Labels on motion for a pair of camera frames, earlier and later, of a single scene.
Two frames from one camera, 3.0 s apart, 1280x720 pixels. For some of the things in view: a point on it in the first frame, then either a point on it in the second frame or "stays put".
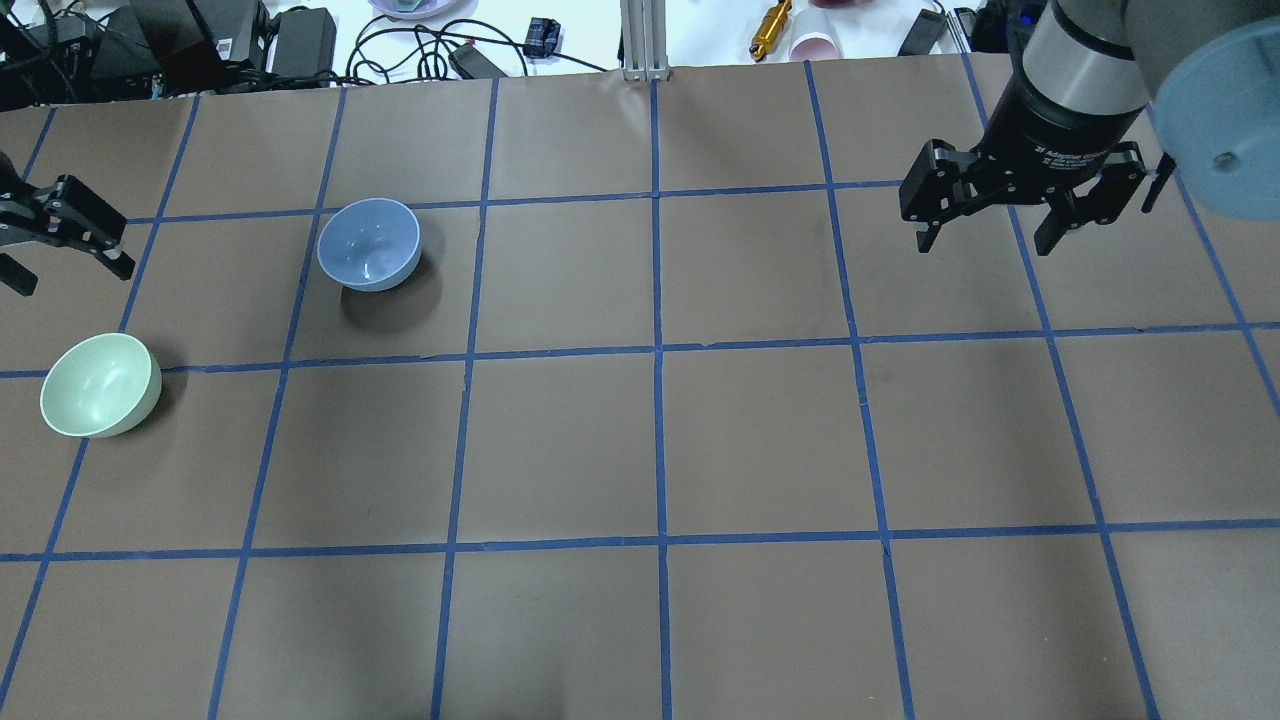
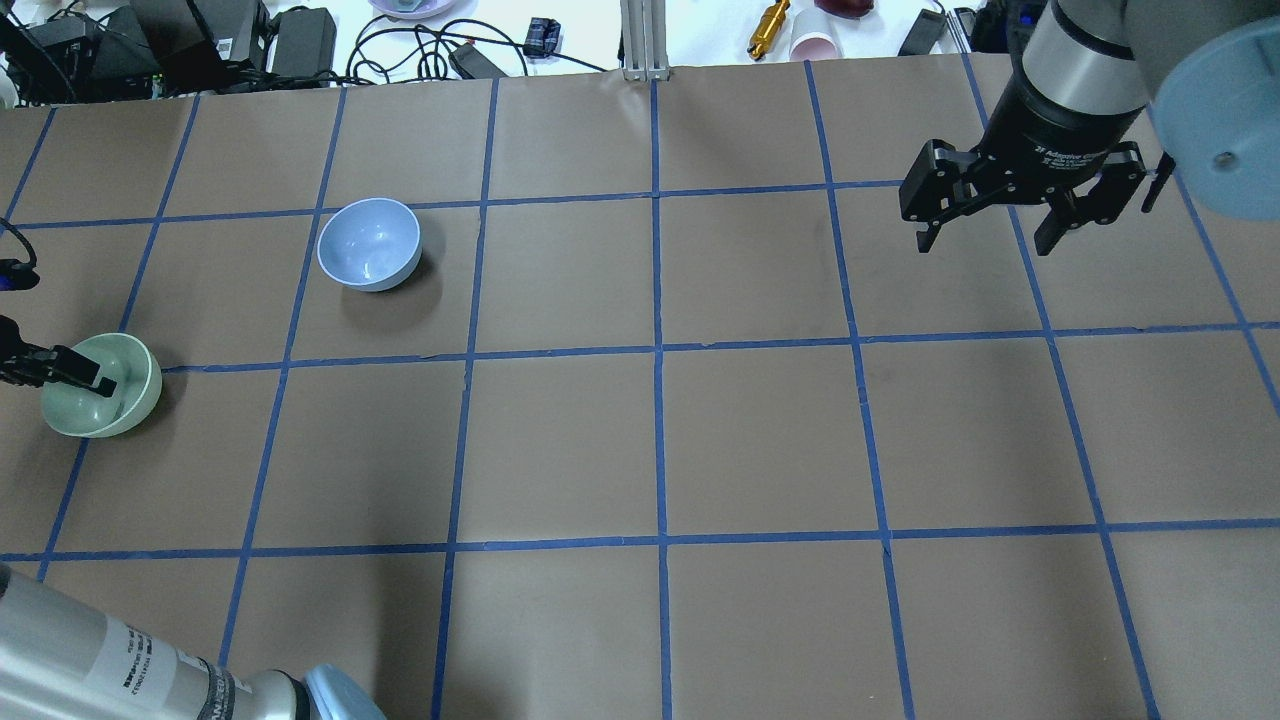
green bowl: (102, 386) stays put
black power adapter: (306, 46) stays put
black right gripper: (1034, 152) stays put
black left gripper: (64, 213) -> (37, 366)
